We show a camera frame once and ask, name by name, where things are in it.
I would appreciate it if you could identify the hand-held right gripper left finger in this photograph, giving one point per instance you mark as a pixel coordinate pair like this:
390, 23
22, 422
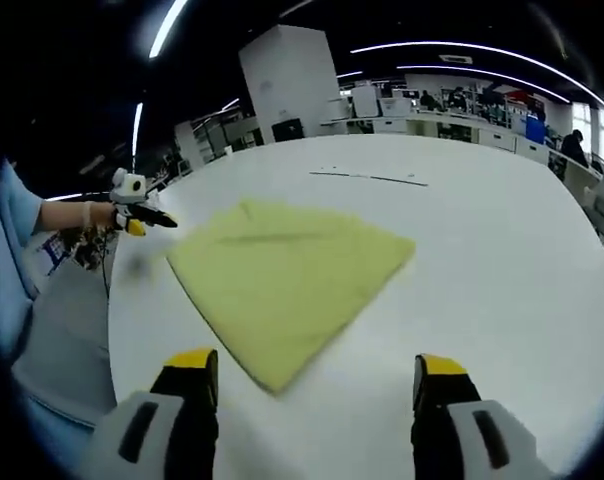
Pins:
107, 450

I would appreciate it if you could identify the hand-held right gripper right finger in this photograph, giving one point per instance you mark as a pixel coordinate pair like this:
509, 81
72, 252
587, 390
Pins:
462, 435

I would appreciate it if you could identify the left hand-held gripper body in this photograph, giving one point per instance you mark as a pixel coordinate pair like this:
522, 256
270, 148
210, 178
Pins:
129, 187

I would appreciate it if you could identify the yellow blue black garment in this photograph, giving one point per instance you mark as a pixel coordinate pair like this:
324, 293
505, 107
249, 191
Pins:
282, 280

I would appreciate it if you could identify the person's left hand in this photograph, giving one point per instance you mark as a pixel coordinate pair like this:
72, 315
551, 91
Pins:
99, 216

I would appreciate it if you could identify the short ceiling light strip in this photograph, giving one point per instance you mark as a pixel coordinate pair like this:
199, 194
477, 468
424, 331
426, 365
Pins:
137, 127

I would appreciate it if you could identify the white metal cabinet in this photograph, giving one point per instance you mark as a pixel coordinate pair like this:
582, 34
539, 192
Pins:
189, 145

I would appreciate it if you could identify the blue white printed board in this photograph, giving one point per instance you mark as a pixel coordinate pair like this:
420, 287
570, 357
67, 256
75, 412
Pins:
53, 250

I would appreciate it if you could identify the person in light blue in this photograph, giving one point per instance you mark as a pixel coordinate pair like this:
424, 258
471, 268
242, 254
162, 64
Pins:
14, 225

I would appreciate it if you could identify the black cabinet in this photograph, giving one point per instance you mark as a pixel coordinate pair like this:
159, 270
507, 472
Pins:
287, 130

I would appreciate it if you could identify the long curved ceiling light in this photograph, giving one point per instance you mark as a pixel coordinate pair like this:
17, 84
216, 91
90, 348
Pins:
167, 27

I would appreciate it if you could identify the white square pillar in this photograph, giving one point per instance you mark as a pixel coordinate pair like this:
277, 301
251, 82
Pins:
287, 80

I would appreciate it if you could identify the long white counter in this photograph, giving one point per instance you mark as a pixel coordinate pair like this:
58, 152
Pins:
462, 127

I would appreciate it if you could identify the blue storage bin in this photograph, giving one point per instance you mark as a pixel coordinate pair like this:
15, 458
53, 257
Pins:
534, 126

